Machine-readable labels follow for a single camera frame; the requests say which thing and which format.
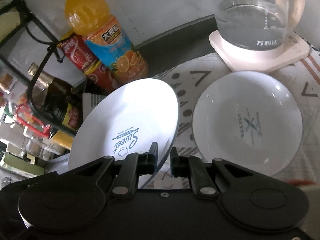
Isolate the soy sauce bottle red handle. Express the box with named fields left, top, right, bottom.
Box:
left=26, top=62, right=83, bottom=151

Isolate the black metal shelf rack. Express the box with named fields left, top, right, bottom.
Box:
left=1, top=0, right=76, bottom=137

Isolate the orange juice bottle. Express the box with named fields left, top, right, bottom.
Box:
left=64, top=0, right=148, bottom=84

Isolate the white plate green X print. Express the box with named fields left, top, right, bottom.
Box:
left=192, top=71, right=303, bottom=176

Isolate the green carton box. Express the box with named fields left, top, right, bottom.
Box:
left=1, top=153, right=44, bottom=178

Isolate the white plate Sweet print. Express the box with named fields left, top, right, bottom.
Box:
left=68, top=77, right=181, bottom=189

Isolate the red chips can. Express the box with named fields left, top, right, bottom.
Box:
left=57, top=34, right=121, bottom=93

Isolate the cream kettle base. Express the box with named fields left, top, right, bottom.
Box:
left=209, top=30, right=310, bottom=73

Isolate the glass electric kettle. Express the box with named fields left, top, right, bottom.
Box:
left=215, top=0, right=306, bottom=51

